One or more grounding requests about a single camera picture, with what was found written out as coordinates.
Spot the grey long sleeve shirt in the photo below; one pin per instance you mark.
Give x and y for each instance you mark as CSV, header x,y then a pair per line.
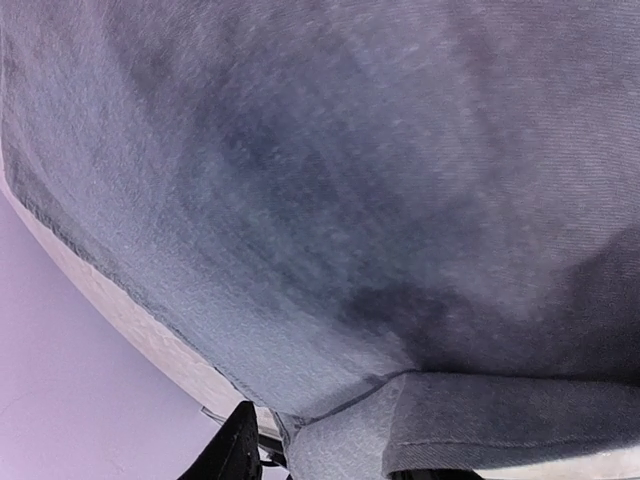
x,y
407,230

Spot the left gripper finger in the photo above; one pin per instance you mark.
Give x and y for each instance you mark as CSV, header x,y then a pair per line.
x,y
233,453

